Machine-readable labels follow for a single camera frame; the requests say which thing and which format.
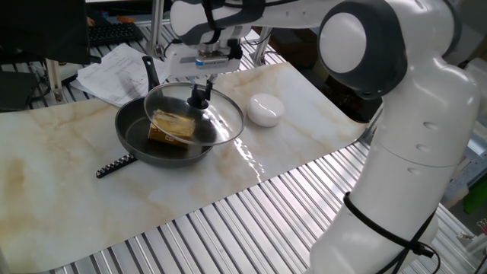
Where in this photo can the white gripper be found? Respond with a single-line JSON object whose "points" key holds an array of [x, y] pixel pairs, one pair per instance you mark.
{"points": [[179, 62]]}

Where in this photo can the glass lid with black knob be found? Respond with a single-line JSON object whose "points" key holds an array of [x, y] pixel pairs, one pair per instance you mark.
{"points": [[198, 103]]}

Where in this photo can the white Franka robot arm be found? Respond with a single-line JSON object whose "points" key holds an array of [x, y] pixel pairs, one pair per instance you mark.
{"points": [[418, 133]]}

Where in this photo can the gold foil butter block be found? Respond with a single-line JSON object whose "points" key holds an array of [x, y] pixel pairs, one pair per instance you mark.
{"points": [[163, 135]]}

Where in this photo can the white round puck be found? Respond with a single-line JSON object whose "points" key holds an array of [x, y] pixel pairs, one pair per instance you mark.
{"points": [[266, 110]]}

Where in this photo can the white printed paper sheets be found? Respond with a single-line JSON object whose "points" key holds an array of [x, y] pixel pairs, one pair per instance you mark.
{"points": [[121, 76]]}

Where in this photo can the black frying pan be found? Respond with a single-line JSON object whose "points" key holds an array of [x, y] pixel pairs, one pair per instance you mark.
{"points": [[129, 133]]}

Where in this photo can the black computer keyboard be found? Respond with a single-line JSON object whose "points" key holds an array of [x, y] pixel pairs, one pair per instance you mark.
{"points": [[114, 34]]}

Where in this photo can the small orange tool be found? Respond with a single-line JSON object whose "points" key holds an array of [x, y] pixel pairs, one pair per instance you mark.
{"points": [[125, 19]]}

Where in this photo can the marble pattern table mat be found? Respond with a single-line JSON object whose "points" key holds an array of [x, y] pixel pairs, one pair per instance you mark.
{"points": [[76, 198]]}

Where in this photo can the black computer monitor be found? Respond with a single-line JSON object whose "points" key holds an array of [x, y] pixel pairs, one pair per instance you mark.
{"points": [[42, 30]]}

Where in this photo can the black flat box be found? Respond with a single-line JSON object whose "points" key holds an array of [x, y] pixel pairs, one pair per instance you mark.
{"points": [[17, 91]]}

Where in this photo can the grey metal shelf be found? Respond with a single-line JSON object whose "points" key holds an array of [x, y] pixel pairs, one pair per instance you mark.
{"points": [[472, 171]]}

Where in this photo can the green plastic object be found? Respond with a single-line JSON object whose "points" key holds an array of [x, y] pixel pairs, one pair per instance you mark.
{"points": [[475, 198]]}

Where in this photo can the aluminium frame post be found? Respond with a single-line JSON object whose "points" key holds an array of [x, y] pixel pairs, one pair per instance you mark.
{"points": [[156, 26], [371, 133], [262, 45], [54, 80]]}

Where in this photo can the black socket bit rail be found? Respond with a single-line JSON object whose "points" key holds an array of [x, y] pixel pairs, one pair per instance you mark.
{"points": [[114, 166]]}

